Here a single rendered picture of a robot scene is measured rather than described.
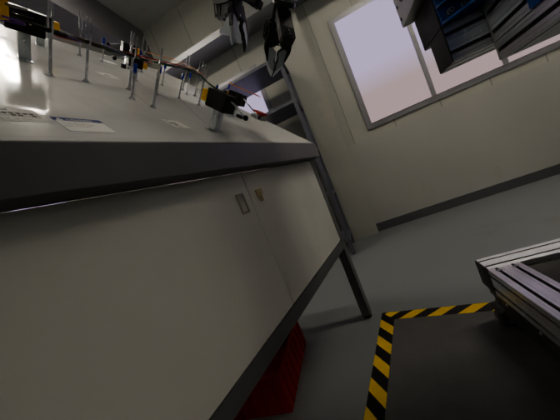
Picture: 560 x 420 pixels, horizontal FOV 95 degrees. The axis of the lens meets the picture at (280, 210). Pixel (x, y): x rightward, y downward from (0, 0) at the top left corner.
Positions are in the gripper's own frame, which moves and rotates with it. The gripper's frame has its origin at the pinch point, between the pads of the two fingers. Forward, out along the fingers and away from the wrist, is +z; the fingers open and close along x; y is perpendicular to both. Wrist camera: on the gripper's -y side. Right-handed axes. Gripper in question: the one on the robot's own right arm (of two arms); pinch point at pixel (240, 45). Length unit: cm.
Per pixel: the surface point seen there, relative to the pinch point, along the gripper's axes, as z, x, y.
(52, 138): 30, 71, -8
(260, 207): 50, 29, -18
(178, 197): 42, 54, -12
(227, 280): 60, 52, -20
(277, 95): -9, -177, 53
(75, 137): 30, 68, -8
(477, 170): 69, -185, -132
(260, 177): 43, 22, -15
